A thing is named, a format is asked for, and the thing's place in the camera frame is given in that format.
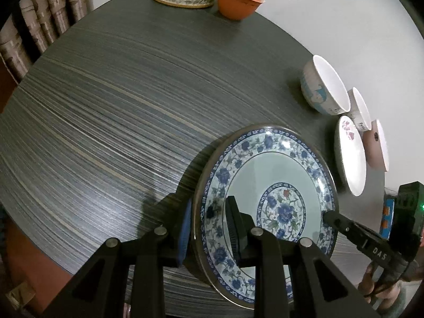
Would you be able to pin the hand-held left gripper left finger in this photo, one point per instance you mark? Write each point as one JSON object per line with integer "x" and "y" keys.
{"x": 184, "y": 238}

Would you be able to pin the small white bowl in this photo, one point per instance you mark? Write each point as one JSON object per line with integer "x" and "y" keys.
{"x": 361, "y": 109}

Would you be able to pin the pink bowl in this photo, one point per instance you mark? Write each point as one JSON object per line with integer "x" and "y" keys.
{"x": 372, "y": 149}

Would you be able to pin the orange lidded teacup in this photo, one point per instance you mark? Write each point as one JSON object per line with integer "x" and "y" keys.
{"x": 237, "y": 5}

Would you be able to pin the white saucer with pink print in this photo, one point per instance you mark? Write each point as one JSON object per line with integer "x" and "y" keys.
{"x": 352, "y": 159}

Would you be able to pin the white bowl with blue print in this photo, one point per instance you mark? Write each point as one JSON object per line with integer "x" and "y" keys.
{"x": 326, "y": 82}

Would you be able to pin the blue and orange box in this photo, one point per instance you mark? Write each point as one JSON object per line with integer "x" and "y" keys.
{"x": 387, "y": 215}

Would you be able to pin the blue floral porcelain plate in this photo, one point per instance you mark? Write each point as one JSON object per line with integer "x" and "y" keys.
{"x": 281, "y": 162}

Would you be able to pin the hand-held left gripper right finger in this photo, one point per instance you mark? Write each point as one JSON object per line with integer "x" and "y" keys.
{"x": 236, "y": 232}

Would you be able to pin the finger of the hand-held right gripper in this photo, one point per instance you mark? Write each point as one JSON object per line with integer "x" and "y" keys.
{"x": 361, "y": 237}

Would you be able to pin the person's right hand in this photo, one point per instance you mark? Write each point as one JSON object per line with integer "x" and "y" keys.
{"x": 369, "y": 283}

